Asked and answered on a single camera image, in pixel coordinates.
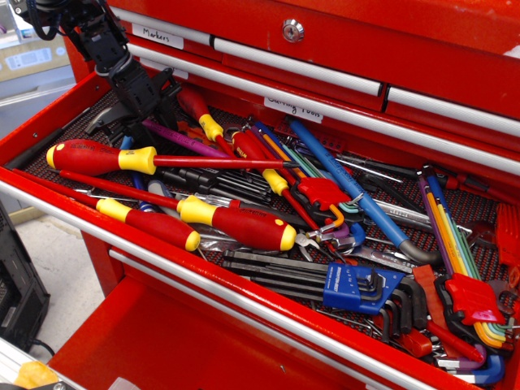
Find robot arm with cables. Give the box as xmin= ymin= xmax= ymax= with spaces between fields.
xmin=11 ymin=0 xmax=133 ymax=78

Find silver combination wrench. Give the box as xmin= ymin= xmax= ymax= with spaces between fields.
xmin=371 ymin=197 xmax=476 ymax=235

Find black Torx key set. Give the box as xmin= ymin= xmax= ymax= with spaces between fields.
xmin=156 ymin=167 xmax=273 ymax=205

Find red yellow screwdriver middle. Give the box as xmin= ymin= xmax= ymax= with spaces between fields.
xmin=232 ymin=131 xmax=323 ymax=247

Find black device on floor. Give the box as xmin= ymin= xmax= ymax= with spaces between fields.
xmin=1 ymin=208 xmax=50 ymax=352

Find large red yellow Wiha screwdriver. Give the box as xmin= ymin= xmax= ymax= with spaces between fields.
xmin=45 ymin=139 xmax=299 ymax=176

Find red comb-like holder right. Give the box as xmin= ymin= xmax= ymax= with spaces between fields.
xmin=496 ymin=203 xmax=519 ymax=270

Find blue white precision screwdriver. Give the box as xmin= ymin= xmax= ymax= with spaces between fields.
xmin=119 ymin=136 xmax=158 ymax=212

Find white markers label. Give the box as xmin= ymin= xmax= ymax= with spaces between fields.
xmin=131 ymin=24 xmax=184 ymax=50

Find blue holder black Allen keys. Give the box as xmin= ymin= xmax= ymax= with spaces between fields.
xmin=222 ymin=250 xmax=427 ymax=336

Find white cutting tools label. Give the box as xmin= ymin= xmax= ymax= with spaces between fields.
xmin=263 ymin=97 xmax=324 ymax=124

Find rainbow allen key set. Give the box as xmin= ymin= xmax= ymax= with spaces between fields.
xmin=418 ymin=165 xmax=513 ymax=385
xmin=251 ymin=121 xmax=366 ymax=250

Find large blue Allen key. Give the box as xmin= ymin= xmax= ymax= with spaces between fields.
xmin=285 ymin=116 xmax=443 ymax=266

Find red tool chest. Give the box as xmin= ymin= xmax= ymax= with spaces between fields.
xmin=1 ymin=1 xmax=519 ymax=389

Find silver chest lock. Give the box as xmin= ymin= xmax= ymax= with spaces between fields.
xmin=282 ymin=19 xmax=305 ymax=43

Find red yellow screwdriver front centre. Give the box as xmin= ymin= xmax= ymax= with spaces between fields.
xmin=58 ymin=170 xmax=297 ymax=251

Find orange plastic key holder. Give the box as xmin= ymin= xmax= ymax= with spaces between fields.
xmin=177 ymin=121 xmax=213 ymax=145

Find rainbow Allen key set right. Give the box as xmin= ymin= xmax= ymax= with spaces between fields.
xmin=418 ymin=165 xmax=513 ymax=385

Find red yellow screwdriver back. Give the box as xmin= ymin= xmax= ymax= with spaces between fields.
xmin=177 ymin=84 xmax=235 ymax=158

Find violet Allen key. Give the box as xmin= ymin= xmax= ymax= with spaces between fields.
xmin=142 ymin=119 xmax=229 ymax=158

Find rainbow Allen key set centre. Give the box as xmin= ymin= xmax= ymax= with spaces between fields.
xmin=251 ymin=121 xmax=366 ymax=250

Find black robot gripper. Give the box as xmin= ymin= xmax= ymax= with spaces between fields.
xmin=85 ymin=60 xmax=180 ymax=149

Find red yellow screwdriver front left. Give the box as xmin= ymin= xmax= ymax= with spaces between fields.
xmin=13 ymin=168 xmax=201 ymax=252

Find open red drawer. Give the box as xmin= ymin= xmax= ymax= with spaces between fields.
xmin=0 ymin=71 xmax=520 ymax=390

